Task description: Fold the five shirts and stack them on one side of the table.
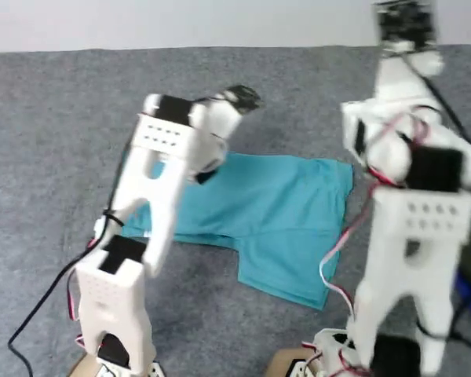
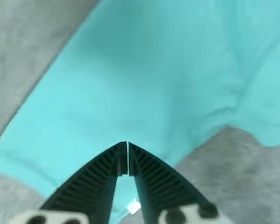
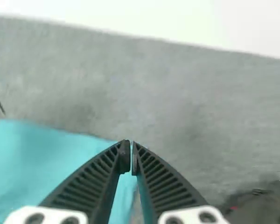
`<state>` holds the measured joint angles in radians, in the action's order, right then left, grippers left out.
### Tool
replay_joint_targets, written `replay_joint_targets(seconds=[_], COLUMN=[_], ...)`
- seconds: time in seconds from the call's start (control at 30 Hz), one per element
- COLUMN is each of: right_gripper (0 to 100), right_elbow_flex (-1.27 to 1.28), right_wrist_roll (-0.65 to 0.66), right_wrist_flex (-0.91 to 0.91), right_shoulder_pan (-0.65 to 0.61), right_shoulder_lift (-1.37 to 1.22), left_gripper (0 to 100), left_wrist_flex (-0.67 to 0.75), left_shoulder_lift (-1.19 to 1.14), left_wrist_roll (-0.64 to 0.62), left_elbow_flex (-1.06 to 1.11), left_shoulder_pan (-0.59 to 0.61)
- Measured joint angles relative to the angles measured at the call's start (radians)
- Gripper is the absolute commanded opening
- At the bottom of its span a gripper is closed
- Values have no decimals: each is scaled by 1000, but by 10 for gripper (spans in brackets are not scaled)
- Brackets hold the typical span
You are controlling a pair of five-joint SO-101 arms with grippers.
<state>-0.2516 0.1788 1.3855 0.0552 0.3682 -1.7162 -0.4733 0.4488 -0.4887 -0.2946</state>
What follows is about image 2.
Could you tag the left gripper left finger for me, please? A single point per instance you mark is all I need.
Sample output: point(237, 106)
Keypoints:
point(93, 184)

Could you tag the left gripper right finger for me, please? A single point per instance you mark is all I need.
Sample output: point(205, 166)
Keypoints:
point(158, 184)

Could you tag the turquoise shirt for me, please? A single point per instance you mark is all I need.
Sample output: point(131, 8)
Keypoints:
point(135, 74)

